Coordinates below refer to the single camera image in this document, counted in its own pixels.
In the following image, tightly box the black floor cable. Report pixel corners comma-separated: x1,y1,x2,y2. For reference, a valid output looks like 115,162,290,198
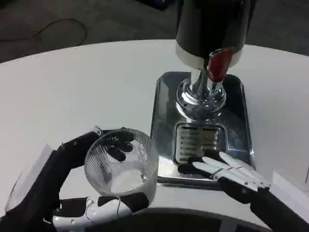
0,18,87,49

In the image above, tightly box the red tap lever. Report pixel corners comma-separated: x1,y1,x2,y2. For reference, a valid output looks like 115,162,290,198
208,48,235,84

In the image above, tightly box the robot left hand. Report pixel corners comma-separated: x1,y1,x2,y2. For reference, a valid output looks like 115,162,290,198
0,125,150,232

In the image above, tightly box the slotted steel drip grid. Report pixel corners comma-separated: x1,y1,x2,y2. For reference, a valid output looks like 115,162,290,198
174,122,227,165

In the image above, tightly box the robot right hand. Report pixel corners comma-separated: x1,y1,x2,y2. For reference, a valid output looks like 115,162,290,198
178,151,309,232

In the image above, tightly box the black drink dispenser chrome stand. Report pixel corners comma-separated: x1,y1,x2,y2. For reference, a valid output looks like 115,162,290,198
174,0,253,119

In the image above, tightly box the steel drip tray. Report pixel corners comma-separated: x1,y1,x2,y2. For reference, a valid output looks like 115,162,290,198
149,70,256,187

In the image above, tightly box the clear ribbed glass cup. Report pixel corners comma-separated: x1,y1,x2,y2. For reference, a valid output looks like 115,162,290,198
84,128,159,203

